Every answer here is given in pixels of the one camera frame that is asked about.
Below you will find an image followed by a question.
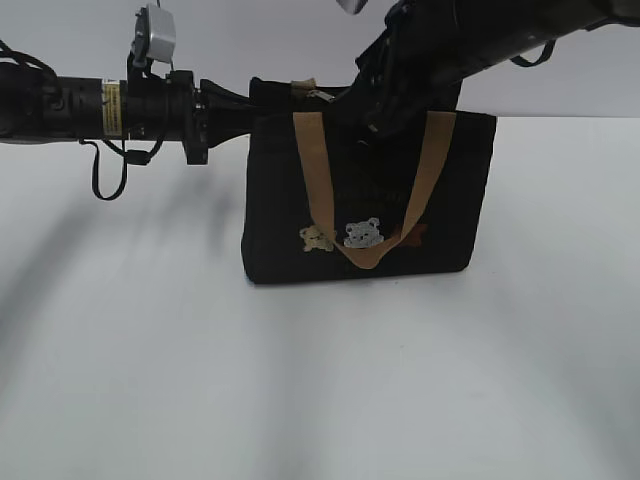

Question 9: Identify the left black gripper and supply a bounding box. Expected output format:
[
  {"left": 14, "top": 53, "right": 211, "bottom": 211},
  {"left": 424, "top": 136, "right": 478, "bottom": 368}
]
[{"left": 124, "top": 70, "right": 258, "bottom": 166}]

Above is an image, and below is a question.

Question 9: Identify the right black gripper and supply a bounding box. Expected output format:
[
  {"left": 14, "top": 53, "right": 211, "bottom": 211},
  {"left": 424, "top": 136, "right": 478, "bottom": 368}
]
[{"left": 333, "top": 29, "right": 450, "bottom": 136}]

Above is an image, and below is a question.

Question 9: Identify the silver zipper pull with ring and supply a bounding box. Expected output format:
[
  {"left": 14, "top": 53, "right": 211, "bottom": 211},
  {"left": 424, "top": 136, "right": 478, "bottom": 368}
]
[{"left": 306, "top": 89, "right": 335, "bottom": 103}]

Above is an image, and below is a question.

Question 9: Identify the black canvas tote bag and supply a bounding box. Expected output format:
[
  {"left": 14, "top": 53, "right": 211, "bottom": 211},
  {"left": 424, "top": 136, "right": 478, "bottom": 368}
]
[{"left": 241, "top": 78, "right": 497, "bottom": 284}]

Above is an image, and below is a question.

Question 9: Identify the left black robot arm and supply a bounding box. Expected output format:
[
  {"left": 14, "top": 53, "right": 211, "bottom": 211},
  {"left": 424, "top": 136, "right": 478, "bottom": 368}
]
[{"left": 1, "top": 47, "right": 262, "bottom": 166}]

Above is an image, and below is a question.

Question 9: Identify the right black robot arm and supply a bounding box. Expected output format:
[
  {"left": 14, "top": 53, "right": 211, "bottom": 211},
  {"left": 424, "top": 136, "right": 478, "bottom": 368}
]
[{"left": 330, "top": 0, "right": 639, "bottom": 136}]

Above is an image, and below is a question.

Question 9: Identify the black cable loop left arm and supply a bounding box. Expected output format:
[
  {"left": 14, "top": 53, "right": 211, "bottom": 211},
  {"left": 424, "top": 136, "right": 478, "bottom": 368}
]
[{"left": 78, "top": 136, "right": 165, "bottom": 202}]

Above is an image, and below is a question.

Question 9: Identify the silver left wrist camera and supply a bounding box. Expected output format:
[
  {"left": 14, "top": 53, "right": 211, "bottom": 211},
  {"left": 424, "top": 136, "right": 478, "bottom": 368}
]
[{"left": 131, "top": 3, "right": 176, "bottom": 68}]

